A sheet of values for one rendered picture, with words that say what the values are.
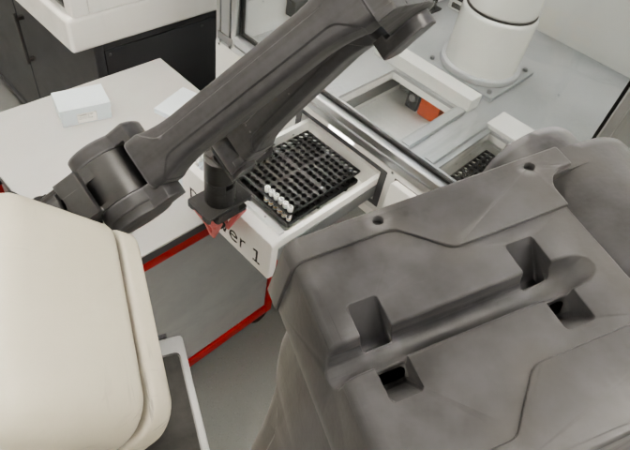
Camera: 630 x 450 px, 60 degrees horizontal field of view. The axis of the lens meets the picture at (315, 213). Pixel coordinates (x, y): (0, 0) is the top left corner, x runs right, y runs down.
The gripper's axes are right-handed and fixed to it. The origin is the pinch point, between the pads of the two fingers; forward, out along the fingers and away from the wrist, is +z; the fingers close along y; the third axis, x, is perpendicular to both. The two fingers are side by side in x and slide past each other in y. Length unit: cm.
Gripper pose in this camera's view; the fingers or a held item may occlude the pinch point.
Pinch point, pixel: (219, 229)
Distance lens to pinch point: 108.2
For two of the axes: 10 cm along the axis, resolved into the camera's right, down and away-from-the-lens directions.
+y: 7.1, -4.6, 5.4
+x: -6.9, -6.0, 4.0
